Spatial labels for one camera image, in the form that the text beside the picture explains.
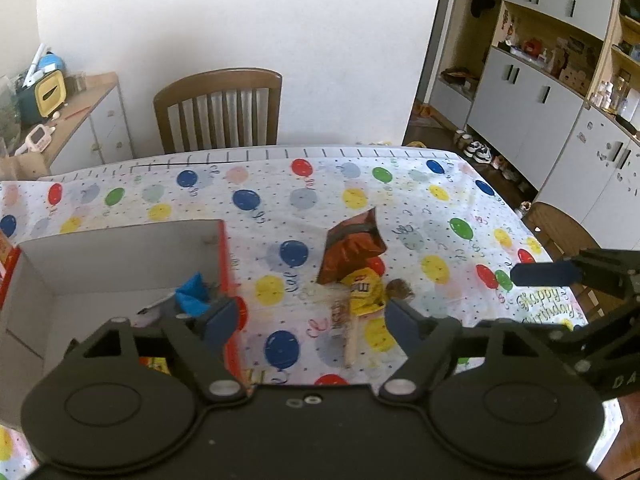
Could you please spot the wooden round-back chair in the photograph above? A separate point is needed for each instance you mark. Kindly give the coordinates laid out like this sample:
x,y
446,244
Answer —
x,y
555,225

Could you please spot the blue snack packet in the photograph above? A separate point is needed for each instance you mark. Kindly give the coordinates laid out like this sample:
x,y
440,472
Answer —
x,y
192,292

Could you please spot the white black sneakers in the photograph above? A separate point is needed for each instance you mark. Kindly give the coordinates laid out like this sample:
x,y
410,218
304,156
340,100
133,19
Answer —
x,y
477,151

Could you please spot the red yellow snack packet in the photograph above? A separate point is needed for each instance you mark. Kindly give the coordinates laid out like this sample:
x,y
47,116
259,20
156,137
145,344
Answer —
x,y
156,365

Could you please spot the white tube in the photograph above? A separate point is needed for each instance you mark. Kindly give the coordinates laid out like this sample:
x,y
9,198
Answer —
x,y
35,62

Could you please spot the dark hanging bag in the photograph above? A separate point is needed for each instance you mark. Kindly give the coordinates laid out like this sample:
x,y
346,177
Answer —
x,y
482,0

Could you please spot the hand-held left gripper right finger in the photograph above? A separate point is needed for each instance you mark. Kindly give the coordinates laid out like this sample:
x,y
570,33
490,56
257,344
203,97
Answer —
x,y
402,317

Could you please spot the round brown snack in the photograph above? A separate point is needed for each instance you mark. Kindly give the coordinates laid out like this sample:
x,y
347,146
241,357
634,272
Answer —
x,y
400,287

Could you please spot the brown snack packet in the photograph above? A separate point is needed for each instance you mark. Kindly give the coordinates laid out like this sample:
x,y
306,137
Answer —
x,y
350,250

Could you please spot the wooden slat-back chair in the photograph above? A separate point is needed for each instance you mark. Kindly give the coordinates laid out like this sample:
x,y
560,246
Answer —
x,y
215,82

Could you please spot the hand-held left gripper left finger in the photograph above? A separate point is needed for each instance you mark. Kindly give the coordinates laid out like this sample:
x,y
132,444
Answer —
x,y
222,317

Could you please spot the teal yellow tissue box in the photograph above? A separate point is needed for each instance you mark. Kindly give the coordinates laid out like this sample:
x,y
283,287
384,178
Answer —
x,y
45,95

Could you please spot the wooden bowl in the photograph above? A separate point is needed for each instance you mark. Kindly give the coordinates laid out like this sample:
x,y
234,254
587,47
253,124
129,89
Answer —
x,y
457,76

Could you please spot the small glass cup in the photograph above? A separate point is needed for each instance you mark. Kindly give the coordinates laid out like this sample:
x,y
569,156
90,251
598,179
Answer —
x,y
75,84

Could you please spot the red pencil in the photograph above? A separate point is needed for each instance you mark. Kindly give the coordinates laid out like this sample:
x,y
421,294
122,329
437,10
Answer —
x,y
75,111

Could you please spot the blue white gadget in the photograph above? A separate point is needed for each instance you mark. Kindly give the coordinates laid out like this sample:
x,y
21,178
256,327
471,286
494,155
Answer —
x,y
52,62

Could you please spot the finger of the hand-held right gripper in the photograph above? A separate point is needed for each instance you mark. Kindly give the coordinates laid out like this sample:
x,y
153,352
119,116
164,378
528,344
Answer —
x,y
545,272

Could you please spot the clear stick snack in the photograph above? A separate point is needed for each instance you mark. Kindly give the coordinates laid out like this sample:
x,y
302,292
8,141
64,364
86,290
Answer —
x,y
352,340

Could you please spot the pink white toy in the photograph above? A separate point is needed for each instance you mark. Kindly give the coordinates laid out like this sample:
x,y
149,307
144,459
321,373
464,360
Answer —
x,y
35,139

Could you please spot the brown paper bag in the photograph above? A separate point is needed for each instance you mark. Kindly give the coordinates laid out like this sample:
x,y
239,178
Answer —
x,y
20,167

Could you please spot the grey door wall cabinet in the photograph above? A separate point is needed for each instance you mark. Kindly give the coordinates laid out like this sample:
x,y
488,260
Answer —
x,y
520,105

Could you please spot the wooden top side cabinet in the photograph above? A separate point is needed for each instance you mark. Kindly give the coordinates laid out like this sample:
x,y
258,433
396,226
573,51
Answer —
x,y
105,130

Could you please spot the red cardboard box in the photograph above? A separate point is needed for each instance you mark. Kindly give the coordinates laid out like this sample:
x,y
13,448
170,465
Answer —
x,y
125,260

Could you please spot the balloon print tablecloth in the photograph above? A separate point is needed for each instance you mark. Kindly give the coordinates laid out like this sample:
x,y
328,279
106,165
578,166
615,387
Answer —
x,y
300,200

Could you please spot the clear glass jar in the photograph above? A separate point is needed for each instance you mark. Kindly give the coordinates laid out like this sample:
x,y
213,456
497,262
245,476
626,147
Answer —
x,y
7,120

